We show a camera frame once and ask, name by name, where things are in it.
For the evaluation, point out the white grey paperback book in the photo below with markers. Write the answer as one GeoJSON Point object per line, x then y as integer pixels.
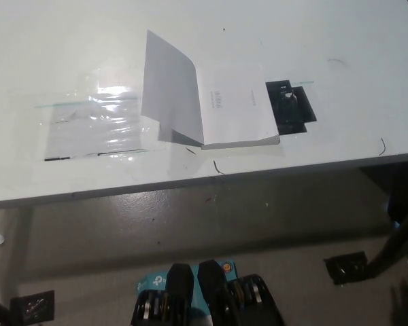
{"type": "Point", "coordinates": [231, 102]}

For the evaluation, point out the dark desk underframe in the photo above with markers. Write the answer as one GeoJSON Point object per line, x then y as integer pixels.
{"type": "Point", "coordinates": [404, 186]}

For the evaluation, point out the robot right torso block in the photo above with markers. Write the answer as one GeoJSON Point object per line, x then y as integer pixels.
{"type": "Point", "coordinates": [245, 299]}

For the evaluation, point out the robot torso block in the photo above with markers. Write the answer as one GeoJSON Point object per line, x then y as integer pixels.
{"type": "Point", "coordinates": [245, 299]}
{"type": "Point", "coordinates": [163, 299]}

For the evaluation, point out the black marker patch on desk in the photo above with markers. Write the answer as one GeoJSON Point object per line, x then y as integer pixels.
{"type": "Point", "coordinates": [299, 108]}

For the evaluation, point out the robot left torso block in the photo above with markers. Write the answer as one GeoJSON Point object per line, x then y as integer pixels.
{"type": "Point", "coordinates": [163, 299]}

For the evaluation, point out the black slanted leg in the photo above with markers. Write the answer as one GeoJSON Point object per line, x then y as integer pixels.
{"type": "Point", "coordinates": [391, 244]}

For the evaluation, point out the large black floor tape patch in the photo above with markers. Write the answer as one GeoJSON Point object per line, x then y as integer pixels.
{"type": "Point", "coordinates": [347, 270]}

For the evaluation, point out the clear plastic zip bag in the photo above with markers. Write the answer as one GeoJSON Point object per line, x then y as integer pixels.
{"type": "Point", "coordinates": [88, 132]}

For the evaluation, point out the small black floor tape patch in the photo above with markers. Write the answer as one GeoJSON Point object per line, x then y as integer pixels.
{"type": "Point", "coordinates": [32, 305]}

